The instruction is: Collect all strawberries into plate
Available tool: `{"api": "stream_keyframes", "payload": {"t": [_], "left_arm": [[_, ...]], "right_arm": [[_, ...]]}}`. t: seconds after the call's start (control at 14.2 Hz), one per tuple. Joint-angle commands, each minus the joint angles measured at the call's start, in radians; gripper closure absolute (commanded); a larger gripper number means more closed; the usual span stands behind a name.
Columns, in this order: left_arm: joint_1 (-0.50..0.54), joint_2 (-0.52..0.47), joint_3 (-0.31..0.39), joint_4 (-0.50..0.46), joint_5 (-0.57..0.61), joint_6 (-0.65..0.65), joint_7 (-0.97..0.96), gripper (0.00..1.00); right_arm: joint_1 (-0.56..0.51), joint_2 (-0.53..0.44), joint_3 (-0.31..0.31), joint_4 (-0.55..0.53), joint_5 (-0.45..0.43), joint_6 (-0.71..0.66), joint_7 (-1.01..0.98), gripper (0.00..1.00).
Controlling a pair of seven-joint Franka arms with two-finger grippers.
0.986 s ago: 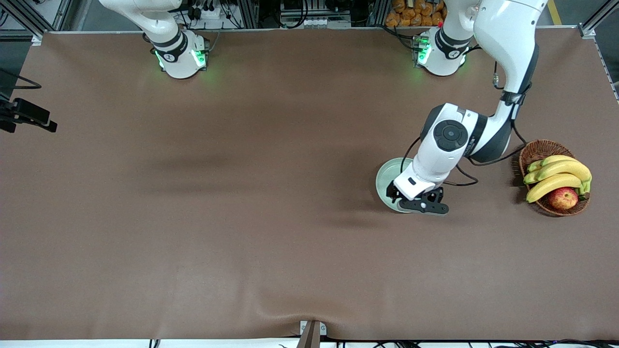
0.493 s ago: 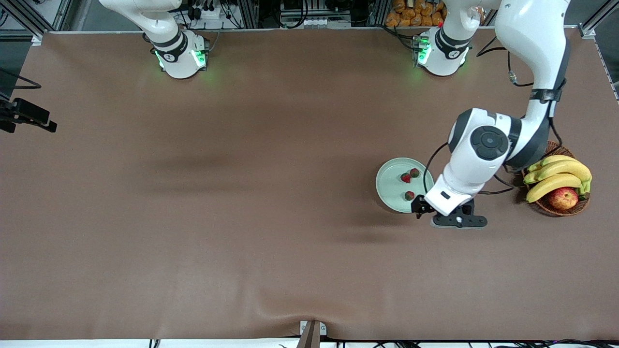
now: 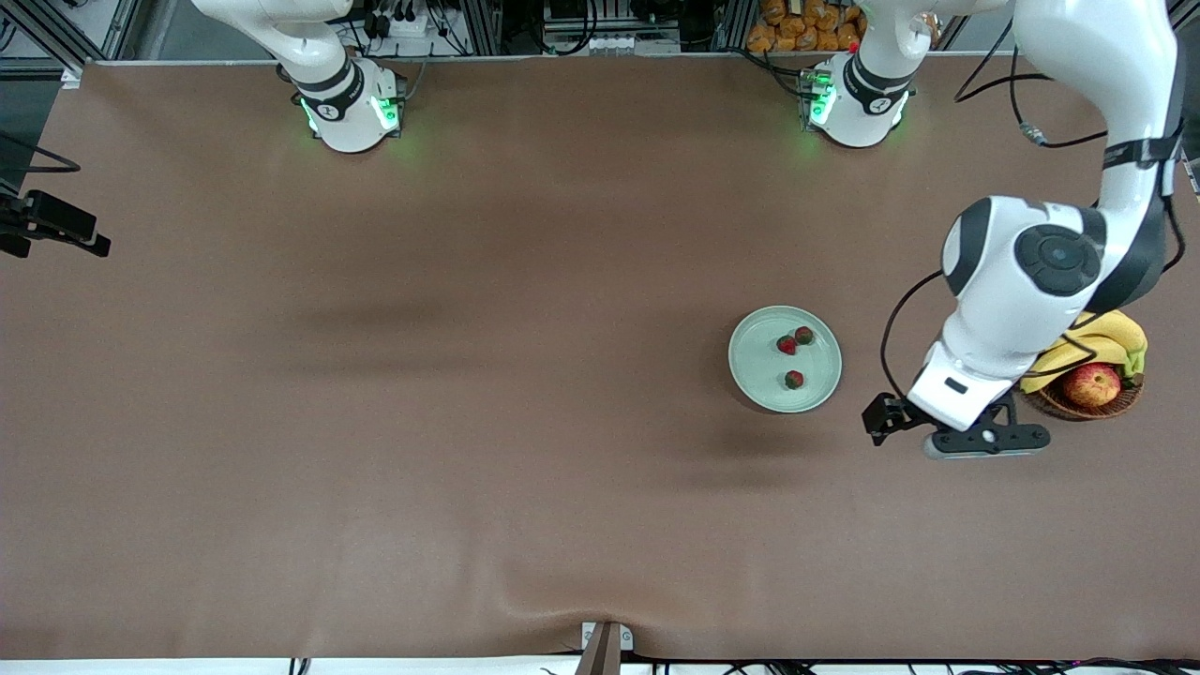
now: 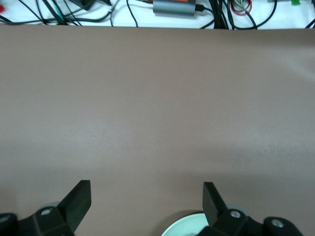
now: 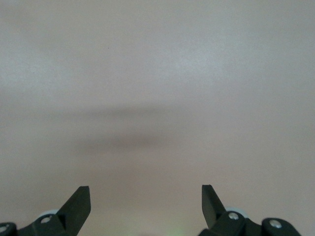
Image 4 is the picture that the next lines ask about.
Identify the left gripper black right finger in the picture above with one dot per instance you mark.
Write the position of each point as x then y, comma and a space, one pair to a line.
221, 221

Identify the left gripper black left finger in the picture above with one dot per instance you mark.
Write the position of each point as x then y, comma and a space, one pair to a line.
61, 216

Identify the pale green round plate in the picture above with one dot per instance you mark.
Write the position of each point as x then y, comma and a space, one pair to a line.
182, 226

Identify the brown table mat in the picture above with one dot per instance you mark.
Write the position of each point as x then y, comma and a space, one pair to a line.
147, 98

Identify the grey usb hub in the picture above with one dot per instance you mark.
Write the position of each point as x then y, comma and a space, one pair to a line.
172, 9

